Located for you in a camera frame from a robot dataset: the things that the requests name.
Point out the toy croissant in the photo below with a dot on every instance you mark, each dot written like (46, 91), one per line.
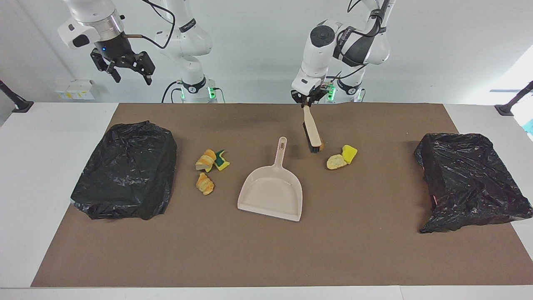
(205, 160)
(205, 184)
(335, 162)

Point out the teal object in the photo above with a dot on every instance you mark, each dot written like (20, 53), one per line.
(529, 127)

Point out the white wall socket box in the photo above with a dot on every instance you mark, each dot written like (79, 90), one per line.
(77, 89)

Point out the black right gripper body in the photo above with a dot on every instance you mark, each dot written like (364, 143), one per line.
(116, 48)

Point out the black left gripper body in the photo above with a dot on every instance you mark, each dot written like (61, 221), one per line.
(310, 96)

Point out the beige plastic dustpan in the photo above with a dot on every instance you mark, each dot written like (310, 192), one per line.
(270, 196)

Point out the yellow green sponge piece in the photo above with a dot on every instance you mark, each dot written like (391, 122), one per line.
(222, 163)
(349, 154)

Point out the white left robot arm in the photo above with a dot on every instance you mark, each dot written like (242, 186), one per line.
(318, 54)

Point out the brown table mat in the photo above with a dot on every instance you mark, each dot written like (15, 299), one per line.
(266, 250)

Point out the black bag lined bin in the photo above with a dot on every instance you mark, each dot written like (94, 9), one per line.
(466, 183)
(125, 175)

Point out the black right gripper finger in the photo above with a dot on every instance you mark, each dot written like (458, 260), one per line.
(104, 62)
(145, 64)

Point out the beige hand brush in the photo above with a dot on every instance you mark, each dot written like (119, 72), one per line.
(311, 125)

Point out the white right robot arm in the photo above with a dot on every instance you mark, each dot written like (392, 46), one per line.
(187, 41)

